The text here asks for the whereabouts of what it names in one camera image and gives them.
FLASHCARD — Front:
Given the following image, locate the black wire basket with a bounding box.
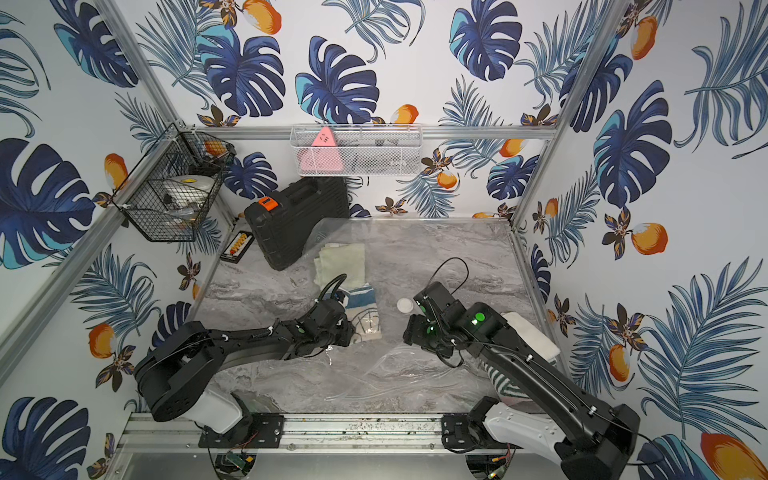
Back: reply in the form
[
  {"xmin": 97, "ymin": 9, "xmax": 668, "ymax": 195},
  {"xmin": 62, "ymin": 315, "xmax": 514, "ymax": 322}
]
[{"xmin": 110, "ymin": 124, "xmax": 236, "ymax": 243}]

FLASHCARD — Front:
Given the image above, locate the small black orange box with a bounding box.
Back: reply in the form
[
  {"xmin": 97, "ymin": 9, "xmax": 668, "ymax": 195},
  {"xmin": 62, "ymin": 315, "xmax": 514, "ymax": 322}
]
[{"xmin": 220, "ymin": 230, "xmax": 254, "ymax": 264}]

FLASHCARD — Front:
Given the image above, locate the cream and teal towel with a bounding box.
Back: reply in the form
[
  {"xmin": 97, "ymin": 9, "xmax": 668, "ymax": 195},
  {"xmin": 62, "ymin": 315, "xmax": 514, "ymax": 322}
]
[{"xmin": 343, "ymin": 284, "xmax": 382, "ymax": 343}]

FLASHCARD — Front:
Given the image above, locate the clear wall-mounted tray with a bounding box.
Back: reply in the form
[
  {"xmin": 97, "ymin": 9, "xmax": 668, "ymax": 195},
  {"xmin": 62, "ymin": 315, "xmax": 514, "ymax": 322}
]
[{"xmin": 289, "ymin": 124, "xmax": 423, "ymax": 177}]

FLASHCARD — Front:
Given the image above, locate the white round bag valve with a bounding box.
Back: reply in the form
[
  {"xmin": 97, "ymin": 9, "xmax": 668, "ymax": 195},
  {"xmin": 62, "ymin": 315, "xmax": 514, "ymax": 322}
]
[{"xmin": 396, "ymin": 298, "xmax": 414, "ymax": 314}]

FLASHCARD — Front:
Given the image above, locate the aluminium front rail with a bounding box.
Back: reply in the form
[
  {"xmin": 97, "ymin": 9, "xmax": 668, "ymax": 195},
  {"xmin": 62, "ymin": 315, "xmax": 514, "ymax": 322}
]
[{"xmin": 116, "ymin": 411, "xmax": 607, "ymax": 455}]

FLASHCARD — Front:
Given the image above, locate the white towel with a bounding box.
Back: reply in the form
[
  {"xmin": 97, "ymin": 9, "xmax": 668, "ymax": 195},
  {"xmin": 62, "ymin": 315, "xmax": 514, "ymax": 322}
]
[{"xmin": 503, "ymin": 312, "xmax": 560, "ymax": 364}]

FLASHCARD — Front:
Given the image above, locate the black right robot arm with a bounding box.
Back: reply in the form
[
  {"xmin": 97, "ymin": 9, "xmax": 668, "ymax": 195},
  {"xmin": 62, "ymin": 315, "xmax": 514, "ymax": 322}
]
[{"xmin": 403, "ymin": 278, "xmax": 664, "ymax": 479}]

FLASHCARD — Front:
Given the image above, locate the green striped folded towel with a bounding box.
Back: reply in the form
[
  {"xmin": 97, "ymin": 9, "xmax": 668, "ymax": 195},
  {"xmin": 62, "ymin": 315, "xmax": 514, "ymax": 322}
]
[{"xmin": 483, "ymin": 364, "xmax": 528, "ymax": 399}]

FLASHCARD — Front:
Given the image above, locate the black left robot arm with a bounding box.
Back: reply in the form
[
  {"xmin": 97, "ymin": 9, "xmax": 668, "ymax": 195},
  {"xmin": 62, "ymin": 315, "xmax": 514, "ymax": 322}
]
[{"xmin": 134, "ymin": 274, "xmax": 355, "ymax": 435}]

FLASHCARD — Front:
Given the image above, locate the pink triangle object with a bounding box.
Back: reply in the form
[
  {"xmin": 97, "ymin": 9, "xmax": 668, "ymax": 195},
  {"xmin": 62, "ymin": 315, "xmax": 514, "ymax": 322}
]
[{"xmin": 298, "ymin": 127, "xmax": 344, "ymax": 175}]

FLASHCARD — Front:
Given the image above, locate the clear plastic vacuum bag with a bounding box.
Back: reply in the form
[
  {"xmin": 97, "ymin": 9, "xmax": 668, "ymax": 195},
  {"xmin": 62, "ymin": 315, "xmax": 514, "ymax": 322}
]
[{"xmin": 306, "ymin": 219, "xmax": 531, "ymax": 413}]

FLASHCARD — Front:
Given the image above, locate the black plastic tool case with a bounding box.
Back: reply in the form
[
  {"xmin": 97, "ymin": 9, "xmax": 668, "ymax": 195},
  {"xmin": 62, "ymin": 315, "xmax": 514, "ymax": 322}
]
[{"xmin": 244, "ymin": 177, "xmax": 350, "ymax": 271}]

